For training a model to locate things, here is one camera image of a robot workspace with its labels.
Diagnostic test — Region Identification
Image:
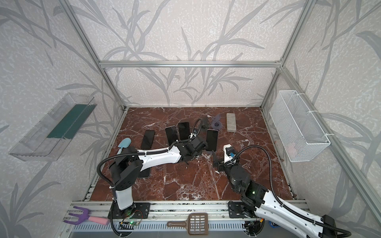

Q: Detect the black phone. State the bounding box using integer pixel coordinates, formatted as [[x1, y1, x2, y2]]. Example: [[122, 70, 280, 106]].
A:
[[178, 122, 191, 140], [138, 168, 151, 179], [165, 126, 179, 146], [140, 130, 155, 150]]

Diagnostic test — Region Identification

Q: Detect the grey angled phone stand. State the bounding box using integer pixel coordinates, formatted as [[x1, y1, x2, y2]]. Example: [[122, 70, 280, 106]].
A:
[[199, 117, 209, 131]]

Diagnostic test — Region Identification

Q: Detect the dark grey round phone stand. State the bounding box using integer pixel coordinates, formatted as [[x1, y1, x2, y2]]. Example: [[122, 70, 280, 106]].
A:
[[211, 114, 222, 131]]

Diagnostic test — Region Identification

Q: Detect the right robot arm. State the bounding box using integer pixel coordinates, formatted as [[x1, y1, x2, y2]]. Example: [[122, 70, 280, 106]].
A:
[[214, 144, 352, 238]]

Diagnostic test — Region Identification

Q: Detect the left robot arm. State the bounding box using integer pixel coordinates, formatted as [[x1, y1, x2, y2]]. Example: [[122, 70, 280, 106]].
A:
[[96, 119, 207, 211]]

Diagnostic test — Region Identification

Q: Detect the purple edged phone right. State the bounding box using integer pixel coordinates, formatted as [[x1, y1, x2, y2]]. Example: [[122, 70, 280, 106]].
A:
[[206, 130, 218, 152]]

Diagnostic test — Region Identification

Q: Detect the grey rectangular block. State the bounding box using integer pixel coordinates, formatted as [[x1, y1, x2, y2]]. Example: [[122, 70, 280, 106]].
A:
[[226, 113, 237, 133]]

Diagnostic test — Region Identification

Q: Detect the brown plastic spatula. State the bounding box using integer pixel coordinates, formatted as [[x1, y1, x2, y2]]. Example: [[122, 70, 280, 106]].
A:
[[167, 212, 209, 236]]

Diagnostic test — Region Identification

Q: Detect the light blue toy shovel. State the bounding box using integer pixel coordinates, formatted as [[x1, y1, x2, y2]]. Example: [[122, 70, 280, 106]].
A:
[[117, 138, 132, 155]]

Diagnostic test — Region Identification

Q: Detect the blue black device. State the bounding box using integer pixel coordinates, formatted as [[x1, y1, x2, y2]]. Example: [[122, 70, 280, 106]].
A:
[[269, 221, 278, 228]]

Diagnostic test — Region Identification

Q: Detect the green circuit board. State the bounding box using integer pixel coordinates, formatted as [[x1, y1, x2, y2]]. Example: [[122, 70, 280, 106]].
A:
[[119, 221, 140, 229]]

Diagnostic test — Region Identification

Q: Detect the purple pink toy rake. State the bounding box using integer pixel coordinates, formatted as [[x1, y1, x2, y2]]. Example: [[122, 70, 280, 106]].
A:
[[63, 206, 110, 226]]

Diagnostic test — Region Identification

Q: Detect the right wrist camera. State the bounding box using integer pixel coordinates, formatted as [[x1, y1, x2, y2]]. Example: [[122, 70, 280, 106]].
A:
[[223, 144, 236, 164]]

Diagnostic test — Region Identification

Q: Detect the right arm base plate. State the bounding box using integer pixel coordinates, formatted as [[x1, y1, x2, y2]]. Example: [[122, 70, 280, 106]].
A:
[[227, 201, 247, 219]]

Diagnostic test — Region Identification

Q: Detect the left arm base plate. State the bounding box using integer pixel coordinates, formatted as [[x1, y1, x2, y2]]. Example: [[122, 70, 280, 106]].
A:
[[108, 202, 150, 219]]

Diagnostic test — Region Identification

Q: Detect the white wire mesh basket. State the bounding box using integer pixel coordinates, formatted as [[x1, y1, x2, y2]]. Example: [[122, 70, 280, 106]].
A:
[[270, 90, 330, 162]]

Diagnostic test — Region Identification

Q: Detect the clear plastic wall shelf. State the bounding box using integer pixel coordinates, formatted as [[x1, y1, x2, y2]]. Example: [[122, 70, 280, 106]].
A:
[[9, 93, 97, 162]]

